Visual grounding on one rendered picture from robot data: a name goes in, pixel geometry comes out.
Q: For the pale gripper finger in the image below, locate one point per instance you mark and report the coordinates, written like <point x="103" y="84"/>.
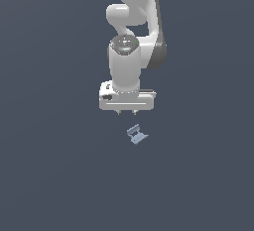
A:
<point x="119" y="112"/>
<point x="134" y="112"/>

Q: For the small pale blue object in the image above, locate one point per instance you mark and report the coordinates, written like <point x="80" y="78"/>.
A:
<point x="136" y="135"/>

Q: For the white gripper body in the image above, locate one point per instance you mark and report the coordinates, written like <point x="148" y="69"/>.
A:
<point x="125" y="101"/>

